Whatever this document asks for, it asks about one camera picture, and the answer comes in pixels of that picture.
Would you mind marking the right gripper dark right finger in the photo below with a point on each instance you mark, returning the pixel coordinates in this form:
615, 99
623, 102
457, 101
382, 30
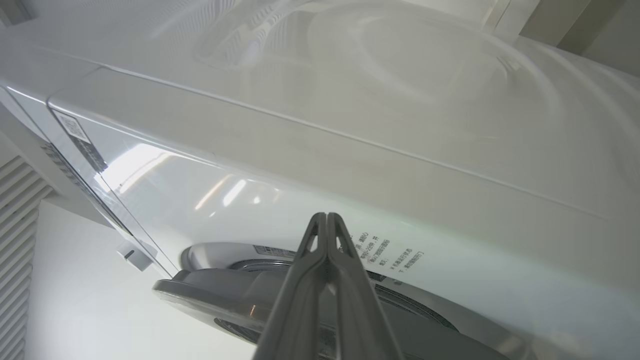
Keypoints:
357, 310

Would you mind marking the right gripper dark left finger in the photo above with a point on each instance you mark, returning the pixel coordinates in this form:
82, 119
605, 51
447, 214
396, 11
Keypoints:
295, 300

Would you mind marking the dark round washing machine door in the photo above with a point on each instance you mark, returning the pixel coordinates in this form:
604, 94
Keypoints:
215, 292

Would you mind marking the white front-loading washing machine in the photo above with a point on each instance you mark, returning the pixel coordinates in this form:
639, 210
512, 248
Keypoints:
350, 110

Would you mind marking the small white plastic latch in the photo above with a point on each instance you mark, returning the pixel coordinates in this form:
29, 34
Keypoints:
134, 256

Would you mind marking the white barcode sticker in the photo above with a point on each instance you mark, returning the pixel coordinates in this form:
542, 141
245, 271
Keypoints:
72, 127

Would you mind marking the white louvred panel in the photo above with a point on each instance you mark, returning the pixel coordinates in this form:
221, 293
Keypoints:
17, 225

